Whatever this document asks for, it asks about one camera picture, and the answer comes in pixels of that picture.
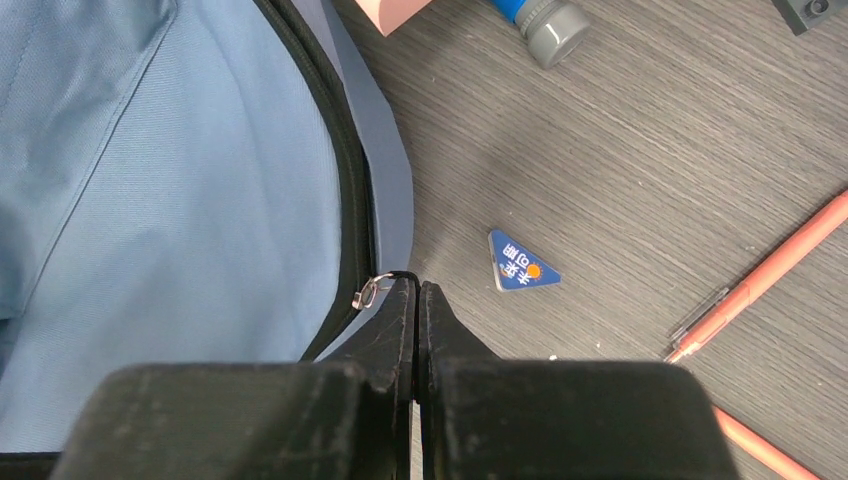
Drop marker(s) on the blue triangle badge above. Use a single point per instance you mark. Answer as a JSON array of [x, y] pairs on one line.
[[515, 267]]

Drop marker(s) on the orange pen horizontal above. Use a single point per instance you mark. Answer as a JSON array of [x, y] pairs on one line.
[[718, 310]]

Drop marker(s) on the orange pen vertical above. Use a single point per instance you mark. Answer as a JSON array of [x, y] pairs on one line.
[[761, 449]]

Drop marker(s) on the pink perforated stand board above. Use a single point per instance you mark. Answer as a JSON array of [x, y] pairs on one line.
[[388, 15]]

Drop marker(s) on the blue fabric backpack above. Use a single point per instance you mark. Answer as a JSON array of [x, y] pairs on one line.
[[182, 182]]

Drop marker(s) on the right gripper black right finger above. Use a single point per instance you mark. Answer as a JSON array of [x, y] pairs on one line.
[[487, 417]]

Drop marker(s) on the blue marker pen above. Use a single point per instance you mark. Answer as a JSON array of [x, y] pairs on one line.
[[553, 29]]

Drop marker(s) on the dark grey lego baseplate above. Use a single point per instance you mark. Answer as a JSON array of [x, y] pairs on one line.
[[803, 15]]

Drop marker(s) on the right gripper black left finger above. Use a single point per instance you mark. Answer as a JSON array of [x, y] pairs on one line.
[[345, 417]]

